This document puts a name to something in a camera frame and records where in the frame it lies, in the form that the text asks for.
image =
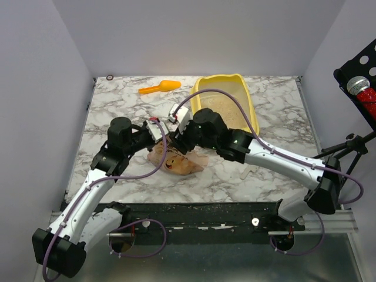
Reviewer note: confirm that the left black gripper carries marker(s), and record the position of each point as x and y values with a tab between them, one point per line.
144	127

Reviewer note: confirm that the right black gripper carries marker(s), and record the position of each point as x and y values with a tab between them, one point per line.
182	141

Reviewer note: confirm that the pink cat litter bag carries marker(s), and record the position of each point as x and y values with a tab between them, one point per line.
176	162

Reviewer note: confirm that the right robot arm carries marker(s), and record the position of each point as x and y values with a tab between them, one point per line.
207	129

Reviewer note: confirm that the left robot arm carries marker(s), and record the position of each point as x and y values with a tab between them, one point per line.
64	245

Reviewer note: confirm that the orange plastic scoop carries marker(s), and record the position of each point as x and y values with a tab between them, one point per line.
163	86

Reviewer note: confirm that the red silver microphone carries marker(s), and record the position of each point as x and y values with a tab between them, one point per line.
360	88

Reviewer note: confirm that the black music stand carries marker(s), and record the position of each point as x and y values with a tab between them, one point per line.
339	112

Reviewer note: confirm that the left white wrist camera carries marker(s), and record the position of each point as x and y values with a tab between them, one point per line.
157	129

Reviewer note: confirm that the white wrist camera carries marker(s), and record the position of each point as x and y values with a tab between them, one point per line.
180	115
157	129

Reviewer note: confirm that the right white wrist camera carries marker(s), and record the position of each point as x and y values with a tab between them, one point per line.
180	115

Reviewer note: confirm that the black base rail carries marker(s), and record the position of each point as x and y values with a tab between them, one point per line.
202	223

